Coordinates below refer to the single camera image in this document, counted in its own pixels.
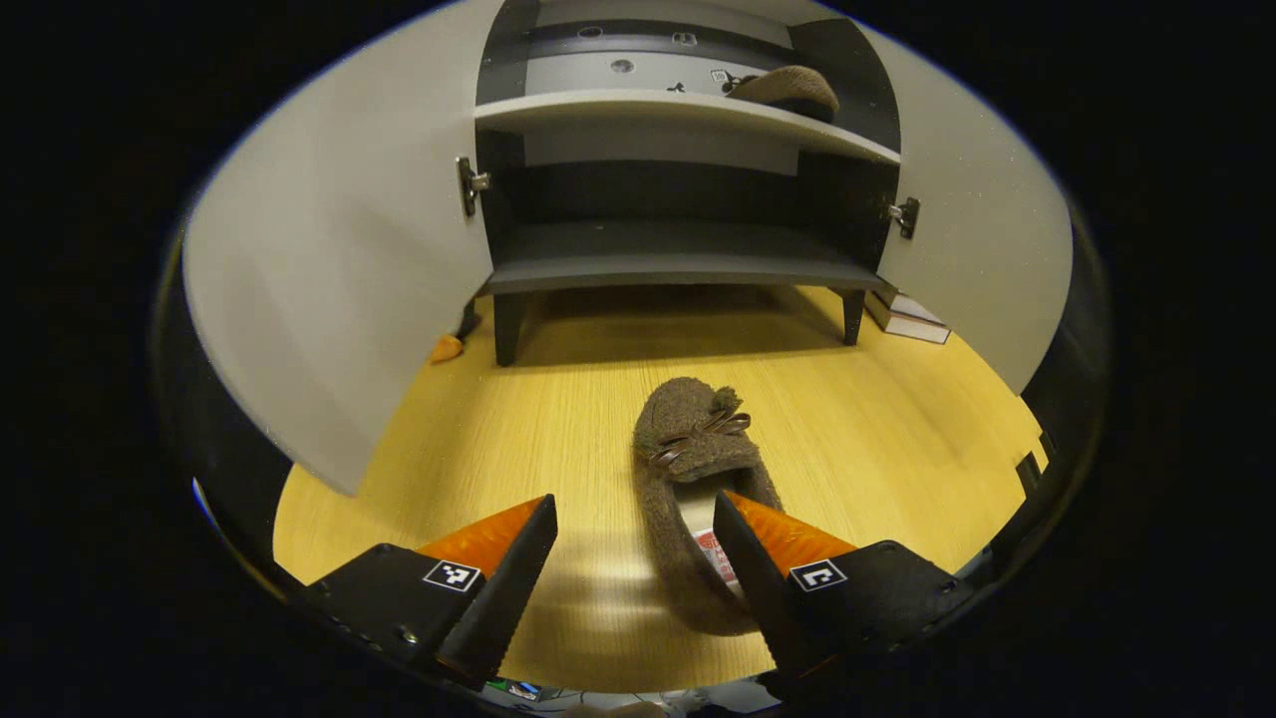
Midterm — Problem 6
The dark cover book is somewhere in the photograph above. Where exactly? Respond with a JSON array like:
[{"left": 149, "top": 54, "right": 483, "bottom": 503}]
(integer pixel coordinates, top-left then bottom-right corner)
[{"left": 865, "top": 294, "right": 951, "bottom": 346}]

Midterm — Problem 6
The grey cabinet door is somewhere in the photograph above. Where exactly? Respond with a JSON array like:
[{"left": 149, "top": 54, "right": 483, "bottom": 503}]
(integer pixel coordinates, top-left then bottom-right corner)
[
  {"left": 182, "top": 0, "right": 504, "bottom": 497},
  {"left": 862, "top": 25, "right": 1075, "bottom": 395}
]

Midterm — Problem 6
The brown fuzzy shoe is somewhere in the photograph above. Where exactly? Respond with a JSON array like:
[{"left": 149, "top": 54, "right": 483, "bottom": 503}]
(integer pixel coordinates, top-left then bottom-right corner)
[
  {"left": 728, "top": 65, "right": 841, "bottom": 123},
  {"left": 633, "top": 377, "right": 789, "bottom": 636}
]

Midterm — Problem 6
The white orange plush toy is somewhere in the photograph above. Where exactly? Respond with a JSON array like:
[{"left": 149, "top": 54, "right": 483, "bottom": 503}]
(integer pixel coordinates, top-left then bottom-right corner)
[{"left": 429, "top": 299, "right": 481, "bottom": 364}]

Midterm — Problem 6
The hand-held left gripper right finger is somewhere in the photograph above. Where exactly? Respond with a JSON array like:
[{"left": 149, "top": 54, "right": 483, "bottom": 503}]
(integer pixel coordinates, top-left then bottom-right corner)
[{"left": 713, "top": 489, "right": 973, "bottom": 689}]

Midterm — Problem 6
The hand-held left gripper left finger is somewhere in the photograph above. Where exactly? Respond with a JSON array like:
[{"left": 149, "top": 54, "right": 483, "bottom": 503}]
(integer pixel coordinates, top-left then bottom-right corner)
[{"left": 304, "top": 494, "right": 559, "bottom": 689}]

